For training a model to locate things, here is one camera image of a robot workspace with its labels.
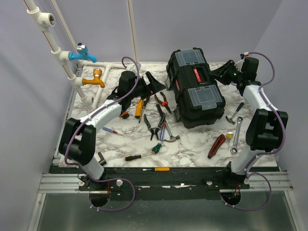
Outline blue handle screwdriver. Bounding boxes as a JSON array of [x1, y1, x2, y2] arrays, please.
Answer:
[[159, 122, 166, 141]]

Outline red black pliers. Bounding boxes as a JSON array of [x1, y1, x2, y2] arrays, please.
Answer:
[[154, 92, 172, 114]]

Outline small black claw hammer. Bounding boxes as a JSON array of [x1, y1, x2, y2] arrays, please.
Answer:
[[225, 102, 244, 125]]

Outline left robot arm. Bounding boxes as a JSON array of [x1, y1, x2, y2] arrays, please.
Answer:
[[58, 71, 166, 190]]

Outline silver ratchet wrench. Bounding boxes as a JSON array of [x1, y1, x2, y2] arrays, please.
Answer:
[[230, 117, 243, 154]]

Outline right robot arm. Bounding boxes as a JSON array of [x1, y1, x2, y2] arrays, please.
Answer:
[[210, 56, 288, 189]]

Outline yellow black electric screwdriver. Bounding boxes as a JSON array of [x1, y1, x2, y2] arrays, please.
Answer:
[[135, 97, 150, 123]]

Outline silver claw hammer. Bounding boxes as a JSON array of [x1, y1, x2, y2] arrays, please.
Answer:
[[164, 122, 180, 142]]

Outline black plastic toolbox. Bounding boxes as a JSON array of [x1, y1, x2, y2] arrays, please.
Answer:
[[166, 48, 226, 129]]

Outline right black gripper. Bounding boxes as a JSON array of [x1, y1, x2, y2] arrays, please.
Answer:
[[208, 61, 243, 86]]

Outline red black utility knife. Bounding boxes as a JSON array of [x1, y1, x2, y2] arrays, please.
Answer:
[[207, 134, 226, 159]]

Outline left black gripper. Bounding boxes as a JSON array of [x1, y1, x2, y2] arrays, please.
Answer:
[[129, 72, 166, 100]]

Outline green stubby screwdriver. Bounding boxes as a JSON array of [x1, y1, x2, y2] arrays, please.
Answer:
[[152, 139, 164, 154]]

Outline orange water tap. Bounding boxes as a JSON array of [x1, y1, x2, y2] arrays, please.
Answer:
[[82, 68, 105, 88]]

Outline black long nose pliers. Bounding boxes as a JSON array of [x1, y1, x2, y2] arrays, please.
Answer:
[[143, 113, 166, 140]]

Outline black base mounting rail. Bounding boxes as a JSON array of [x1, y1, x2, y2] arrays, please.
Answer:
[[48, 166, 282, 202]]

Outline orange handle screwdriver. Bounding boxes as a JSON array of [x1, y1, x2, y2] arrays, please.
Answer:
[[143, 167, 170, 172]]

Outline aluminium extrusion rail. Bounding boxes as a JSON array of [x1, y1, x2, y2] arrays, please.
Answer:
[[38, 174, 79, 193]]

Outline white PVC pipe frame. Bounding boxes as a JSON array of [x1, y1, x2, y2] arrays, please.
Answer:
[[24, 0, 124, 111]]

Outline blue water tap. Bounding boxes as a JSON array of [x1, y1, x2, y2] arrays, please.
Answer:
[[68, 42, 97, 63]]

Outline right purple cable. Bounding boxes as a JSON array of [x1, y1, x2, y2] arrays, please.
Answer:
[[220, 51, 287, 211]]

